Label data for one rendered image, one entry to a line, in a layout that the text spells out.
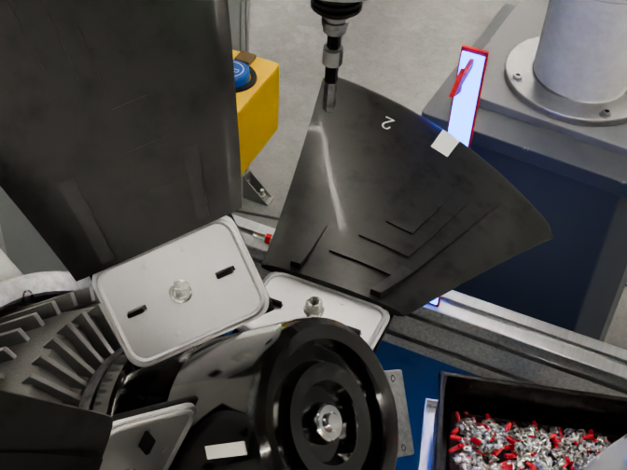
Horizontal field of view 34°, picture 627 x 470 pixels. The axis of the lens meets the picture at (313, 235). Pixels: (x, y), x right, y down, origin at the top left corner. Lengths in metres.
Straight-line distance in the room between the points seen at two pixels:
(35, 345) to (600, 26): 0.80
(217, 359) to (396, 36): 2.63
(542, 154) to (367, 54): 1.85
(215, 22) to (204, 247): 0.13
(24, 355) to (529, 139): 0.76
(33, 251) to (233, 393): 1.23
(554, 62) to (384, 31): 1.91
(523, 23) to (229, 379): 0.99
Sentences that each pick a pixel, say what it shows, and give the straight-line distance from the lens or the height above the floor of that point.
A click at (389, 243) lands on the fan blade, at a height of 1.19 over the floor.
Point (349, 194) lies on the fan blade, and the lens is 0.76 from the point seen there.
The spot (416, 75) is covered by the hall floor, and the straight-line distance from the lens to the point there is 2.99.
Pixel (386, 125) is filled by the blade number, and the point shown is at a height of 1.18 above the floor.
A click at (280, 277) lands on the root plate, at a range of 0.69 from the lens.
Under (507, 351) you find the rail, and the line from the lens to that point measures 1.13.
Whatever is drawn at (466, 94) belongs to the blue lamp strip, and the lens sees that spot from 0.94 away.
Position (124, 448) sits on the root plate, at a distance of 0.53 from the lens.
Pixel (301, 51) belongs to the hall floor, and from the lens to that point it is 3.05.
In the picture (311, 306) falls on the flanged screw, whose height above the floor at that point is 1.20.
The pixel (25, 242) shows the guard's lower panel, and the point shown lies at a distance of 1.72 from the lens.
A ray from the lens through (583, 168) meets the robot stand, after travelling 1.24.
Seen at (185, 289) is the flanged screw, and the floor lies 1.26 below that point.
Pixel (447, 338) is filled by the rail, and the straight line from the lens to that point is 1.15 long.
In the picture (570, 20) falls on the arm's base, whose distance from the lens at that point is 1.26.
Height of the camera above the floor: 1.68
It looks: 44 degrees down
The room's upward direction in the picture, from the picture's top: 4 degrees clockwise
